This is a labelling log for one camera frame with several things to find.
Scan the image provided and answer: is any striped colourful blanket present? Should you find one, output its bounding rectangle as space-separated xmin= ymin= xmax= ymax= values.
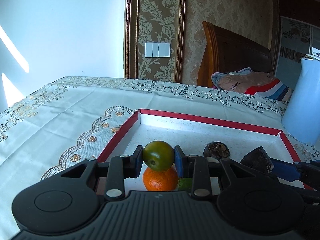
xmin=250 ymin=79 xmax=293 ymax=102

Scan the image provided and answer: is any white electric kettle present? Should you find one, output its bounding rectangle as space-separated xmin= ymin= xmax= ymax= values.
xmin=281 ymin=54 xmax=320 ymax=146

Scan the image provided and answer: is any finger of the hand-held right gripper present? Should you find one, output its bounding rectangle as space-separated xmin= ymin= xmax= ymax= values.
xmin=271 ymin=158 xmax=320 ymax=183
xmin=287 ymin=180 xmax=320 ymax=202

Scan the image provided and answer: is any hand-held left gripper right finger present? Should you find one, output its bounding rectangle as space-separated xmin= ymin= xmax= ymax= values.
xmin=174 ymin=145 xmax=265 ymax=198

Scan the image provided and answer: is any green round fruit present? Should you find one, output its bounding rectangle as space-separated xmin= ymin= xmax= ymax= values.
xmin=142 ymin=141 xmax=175 ymax=172

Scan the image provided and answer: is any white wall light switch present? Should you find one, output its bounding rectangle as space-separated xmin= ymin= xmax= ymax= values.
xmin=145 ymin=42 xmax=171 ymax=57

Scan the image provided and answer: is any brown wooden wall trim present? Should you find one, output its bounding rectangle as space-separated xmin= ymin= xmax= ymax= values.
xmin=124 ymin=0 xmax=187 ymax=83

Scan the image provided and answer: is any wardrobe with floral sliding doors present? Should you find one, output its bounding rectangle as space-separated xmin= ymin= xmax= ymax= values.
xmin=279 ymin=16 xmax=320 ymax=85

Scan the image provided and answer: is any wooden chair back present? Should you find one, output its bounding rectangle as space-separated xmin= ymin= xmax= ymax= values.
xmin=197 ymin=21 xmax=273 ymax=88

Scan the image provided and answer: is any red shallow box tray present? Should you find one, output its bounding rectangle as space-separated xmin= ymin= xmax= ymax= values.
xmin=97 ymin=108 xmax=309 ymax=192

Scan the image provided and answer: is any green cucumber piece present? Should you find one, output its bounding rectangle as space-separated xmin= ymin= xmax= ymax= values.
xmin=178 ymin=178 xmax=193 ymax=190

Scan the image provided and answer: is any orange mandarin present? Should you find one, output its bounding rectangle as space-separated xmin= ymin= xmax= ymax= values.
xmin=142 ymin=166 xmax=179 ymax=192

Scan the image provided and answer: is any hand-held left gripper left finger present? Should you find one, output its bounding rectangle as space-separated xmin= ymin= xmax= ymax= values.
xmin=59 ymin=145 xmax=145 ymax=201

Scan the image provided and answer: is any dark water chestnut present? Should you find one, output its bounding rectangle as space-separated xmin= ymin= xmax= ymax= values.
xmin=203 ymin=142 xmax=230 ymax=162

